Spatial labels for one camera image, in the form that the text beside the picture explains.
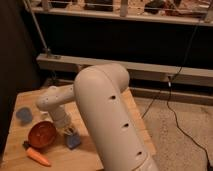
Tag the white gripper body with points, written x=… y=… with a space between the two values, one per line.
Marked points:
x=60 y=118

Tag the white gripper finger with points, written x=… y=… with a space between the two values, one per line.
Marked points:
x=72 y=129
x=67 y=131

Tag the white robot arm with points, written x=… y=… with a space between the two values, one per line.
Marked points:
x=97 y=92

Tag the orange bowl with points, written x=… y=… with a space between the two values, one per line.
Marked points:
x=42 y=134

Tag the orange toy carrot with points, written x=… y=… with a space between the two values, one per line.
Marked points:
x=38 y=157

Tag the metal tripod pole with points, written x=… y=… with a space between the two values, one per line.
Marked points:
x=46 y=49

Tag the wooden shelf rail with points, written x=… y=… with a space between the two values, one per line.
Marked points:
x=143 y=71

